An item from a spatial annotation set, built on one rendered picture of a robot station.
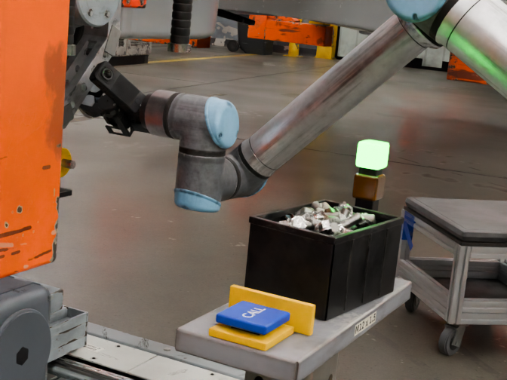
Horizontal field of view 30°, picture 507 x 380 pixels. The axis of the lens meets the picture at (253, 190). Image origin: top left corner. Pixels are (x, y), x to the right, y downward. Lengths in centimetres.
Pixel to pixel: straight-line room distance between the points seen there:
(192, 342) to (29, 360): 35
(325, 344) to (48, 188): 39
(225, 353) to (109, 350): 97
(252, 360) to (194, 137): 71
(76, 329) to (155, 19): 73
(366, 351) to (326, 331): 124
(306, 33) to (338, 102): 576
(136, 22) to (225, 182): 52
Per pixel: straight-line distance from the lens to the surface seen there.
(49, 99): 113
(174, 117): 179
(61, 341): 202
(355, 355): 244
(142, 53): 1056
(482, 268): 289
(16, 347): 142
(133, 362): 206
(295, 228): 127
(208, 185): 179
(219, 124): 175
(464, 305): 248
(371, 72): 175
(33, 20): 109
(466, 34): 153
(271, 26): 767
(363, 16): 411
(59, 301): 203
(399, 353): 249
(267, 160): 186
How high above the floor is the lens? 86
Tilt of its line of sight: 12 degrees down
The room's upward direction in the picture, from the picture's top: 5 degrees clockwise
